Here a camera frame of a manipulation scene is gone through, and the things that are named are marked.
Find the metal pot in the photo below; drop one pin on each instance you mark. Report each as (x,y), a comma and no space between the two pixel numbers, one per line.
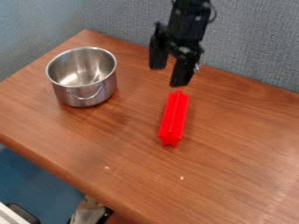
(83,76)

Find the red star-shaped block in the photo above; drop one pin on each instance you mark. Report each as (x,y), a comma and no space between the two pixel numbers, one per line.
(174,118)

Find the beige cloth under table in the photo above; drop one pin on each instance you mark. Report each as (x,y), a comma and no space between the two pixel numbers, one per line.
(88,212)

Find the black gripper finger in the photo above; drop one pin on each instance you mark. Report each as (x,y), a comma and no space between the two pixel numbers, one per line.
(184,69)
(159,47)

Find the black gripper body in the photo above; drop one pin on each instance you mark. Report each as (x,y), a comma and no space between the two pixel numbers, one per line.
(187,25)

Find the white object bottom corner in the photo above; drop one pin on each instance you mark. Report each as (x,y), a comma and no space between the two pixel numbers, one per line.
(9,217)

